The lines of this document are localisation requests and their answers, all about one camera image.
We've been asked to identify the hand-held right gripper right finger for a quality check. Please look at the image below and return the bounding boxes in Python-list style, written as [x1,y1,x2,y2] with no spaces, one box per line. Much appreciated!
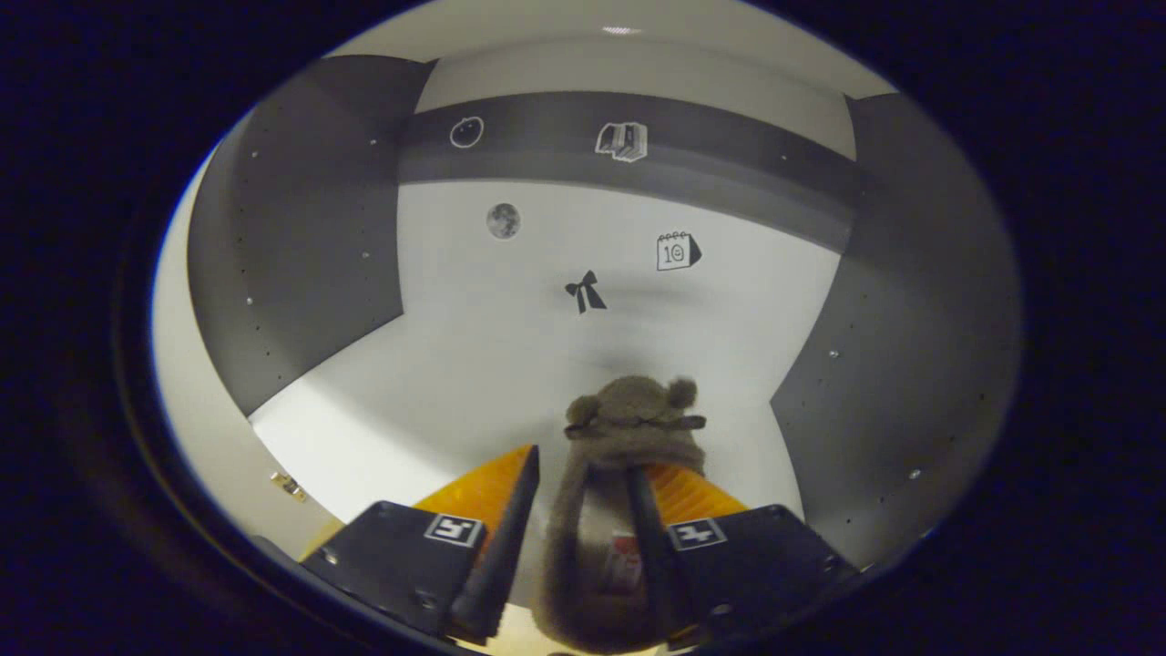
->
[625,462,864,651]

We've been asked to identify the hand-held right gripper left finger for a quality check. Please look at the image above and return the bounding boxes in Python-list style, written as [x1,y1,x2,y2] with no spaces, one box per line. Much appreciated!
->
[299,444,542,646]

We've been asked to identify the brown fuzzy shoe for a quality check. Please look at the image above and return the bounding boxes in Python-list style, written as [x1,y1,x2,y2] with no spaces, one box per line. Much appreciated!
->
[531,374,710,655]

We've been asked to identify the white shoe cabinet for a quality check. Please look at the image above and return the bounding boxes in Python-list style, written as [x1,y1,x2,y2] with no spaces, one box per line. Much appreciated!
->
[187,36,1023,584]

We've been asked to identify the white shoe cabinet door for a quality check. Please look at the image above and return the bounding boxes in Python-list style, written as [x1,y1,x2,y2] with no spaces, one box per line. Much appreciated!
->
[150,146,349,562]

